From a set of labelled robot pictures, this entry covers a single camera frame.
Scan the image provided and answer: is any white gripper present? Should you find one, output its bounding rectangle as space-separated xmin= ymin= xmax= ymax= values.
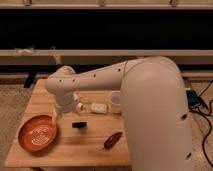
xmin=52 ymin=101 xmax=77 ymax=125

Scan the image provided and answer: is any dark brown eraser block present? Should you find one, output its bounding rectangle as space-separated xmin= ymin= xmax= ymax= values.
xmin=72 ymin=122 xmax=87 ymax=129

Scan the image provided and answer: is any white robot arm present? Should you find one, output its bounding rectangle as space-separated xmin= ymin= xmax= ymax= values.
xmin=46 ymin=57 xmax=194 ymax=171

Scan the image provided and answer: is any white plastic bottle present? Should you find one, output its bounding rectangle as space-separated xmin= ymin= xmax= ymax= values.
xmin=73 ymin=94 xmax=84 ymax=111

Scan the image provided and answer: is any orange patterned bowl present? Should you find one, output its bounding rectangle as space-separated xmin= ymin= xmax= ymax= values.
xmin=18 ymin=115 xmax=58 ymax=152

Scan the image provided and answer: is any white rectangular sponge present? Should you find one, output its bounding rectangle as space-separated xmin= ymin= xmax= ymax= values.
xmin=91 ymin=103 xmax=107 ymax=114

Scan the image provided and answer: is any red chili pepper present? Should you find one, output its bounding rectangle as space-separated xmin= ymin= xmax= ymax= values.
xmin=103 ymin=132 xmax=123 ymax=149

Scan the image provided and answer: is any blue power box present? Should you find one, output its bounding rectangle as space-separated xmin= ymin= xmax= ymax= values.
xmin=186 ymin=90 xmax=200 ymax=106

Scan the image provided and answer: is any wooden shelf rail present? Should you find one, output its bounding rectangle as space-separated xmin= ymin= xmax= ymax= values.
xmin=0 ymin=49 xmax=213 ymax=65

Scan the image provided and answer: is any black cable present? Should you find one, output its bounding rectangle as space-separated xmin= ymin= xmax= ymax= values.
xmin=189 ymin=79 xmax=213 ymax=169

